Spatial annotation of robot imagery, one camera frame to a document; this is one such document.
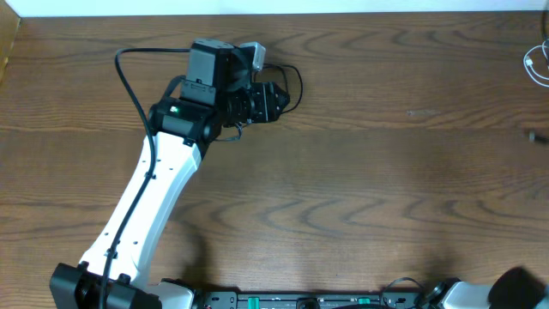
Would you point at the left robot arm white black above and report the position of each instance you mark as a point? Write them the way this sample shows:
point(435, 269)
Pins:
point(218, 90)

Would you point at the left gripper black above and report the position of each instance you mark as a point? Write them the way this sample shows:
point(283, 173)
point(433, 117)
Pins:
point(266, 103)

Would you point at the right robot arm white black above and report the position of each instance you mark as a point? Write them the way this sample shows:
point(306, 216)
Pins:
point(517, 288)

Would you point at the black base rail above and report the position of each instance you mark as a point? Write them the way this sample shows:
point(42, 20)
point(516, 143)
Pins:
point(240, 300)

